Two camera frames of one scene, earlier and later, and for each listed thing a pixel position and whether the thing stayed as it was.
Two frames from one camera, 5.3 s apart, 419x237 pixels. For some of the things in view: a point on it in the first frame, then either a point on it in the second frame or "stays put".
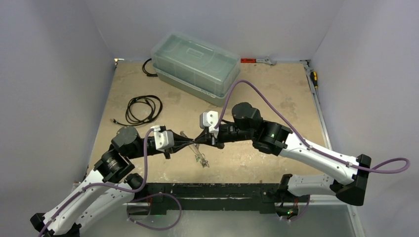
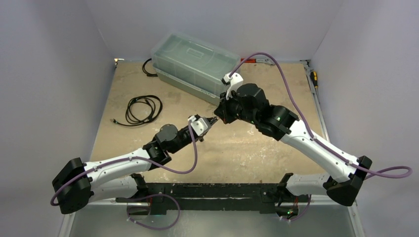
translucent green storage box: x=204 y=71 stays put
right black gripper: x=211 y=138 -> x=224 y=111
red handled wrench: x=272 y=61 stays put
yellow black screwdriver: x=314 y=77 stays put
